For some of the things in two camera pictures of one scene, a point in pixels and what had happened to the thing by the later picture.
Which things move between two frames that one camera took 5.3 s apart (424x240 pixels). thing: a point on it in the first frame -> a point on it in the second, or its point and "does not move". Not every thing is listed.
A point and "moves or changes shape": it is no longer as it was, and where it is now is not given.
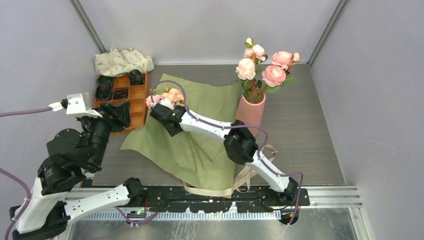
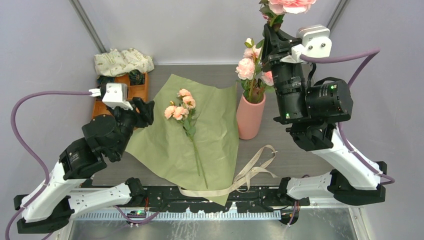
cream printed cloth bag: x=114 y=62 does not move
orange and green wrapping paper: x=197 y=160 does not move
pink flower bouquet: x=172 y=95 moves or changes shape
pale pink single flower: x=247 y=72 does not move
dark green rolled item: x=136 y=77 does not move
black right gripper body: x=172 y=133 -> x=289 y=84
